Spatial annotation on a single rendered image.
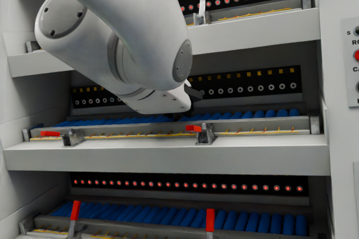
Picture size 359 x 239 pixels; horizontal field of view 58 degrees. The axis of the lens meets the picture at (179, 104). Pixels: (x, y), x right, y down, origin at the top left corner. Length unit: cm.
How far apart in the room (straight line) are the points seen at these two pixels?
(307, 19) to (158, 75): 27
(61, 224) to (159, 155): 30
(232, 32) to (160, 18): 25
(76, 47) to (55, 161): 37
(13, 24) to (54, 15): 45
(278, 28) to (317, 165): 21
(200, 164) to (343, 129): 21
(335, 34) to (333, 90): 8
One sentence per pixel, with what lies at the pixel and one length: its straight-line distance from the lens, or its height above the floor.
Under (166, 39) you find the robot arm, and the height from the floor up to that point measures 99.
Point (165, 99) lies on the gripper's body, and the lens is 48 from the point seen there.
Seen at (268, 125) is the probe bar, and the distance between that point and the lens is 54.
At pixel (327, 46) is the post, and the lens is 50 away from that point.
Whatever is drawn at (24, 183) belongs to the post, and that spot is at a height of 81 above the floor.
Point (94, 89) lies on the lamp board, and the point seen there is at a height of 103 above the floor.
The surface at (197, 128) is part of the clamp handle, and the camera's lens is 47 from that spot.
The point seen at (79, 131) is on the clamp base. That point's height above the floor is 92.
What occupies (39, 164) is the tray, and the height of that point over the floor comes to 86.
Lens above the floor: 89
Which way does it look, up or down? 7 degrees up
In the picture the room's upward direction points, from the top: 1 degrees counter-clockwise
